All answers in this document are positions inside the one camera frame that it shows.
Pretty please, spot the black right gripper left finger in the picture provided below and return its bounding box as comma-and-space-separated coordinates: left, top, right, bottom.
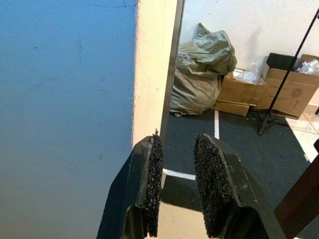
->
96, 128, 164, 239

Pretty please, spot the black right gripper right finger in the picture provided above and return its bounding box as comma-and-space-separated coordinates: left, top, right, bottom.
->
193, 133, 287, 239

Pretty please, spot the white floor tape strip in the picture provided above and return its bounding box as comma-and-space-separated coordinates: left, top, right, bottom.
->
161, 168, 196, 181
214, 110, 220, 140

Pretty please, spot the dark grey carpet mat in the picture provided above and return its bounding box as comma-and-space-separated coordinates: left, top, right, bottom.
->
159, 109, 319, 239

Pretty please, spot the dark brown wooden board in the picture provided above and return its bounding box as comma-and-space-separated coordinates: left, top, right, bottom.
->
273, 152, 319, 239

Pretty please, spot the flat cardboard box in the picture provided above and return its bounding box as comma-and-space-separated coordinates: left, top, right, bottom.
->
210, 100, 251, 117

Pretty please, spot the open cardboard box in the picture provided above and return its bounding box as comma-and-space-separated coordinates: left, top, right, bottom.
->
216, 68, 267, 107

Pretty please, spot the black tripod stand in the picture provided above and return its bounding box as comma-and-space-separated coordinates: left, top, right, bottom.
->
257, 4, 319, 136

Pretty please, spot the large printed cardboard box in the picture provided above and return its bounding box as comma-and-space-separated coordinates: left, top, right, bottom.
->
254, 53, 319, 119

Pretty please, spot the grey-green plastic rubbish bag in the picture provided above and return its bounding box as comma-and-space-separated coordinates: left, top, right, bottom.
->
169, 22, 238, 118

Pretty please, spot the clear plastic packaging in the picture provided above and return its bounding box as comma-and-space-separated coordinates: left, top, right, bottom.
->
233, 56, 269, 84

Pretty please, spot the black box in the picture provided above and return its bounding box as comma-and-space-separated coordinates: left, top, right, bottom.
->
265, 52, 300, 75

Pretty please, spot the silver plastic packaging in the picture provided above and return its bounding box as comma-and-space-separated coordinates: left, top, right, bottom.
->
295, 57, 319, 75

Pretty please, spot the black door frame strip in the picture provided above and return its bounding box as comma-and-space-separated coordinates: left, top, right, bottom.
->
159, 0, 186, 141

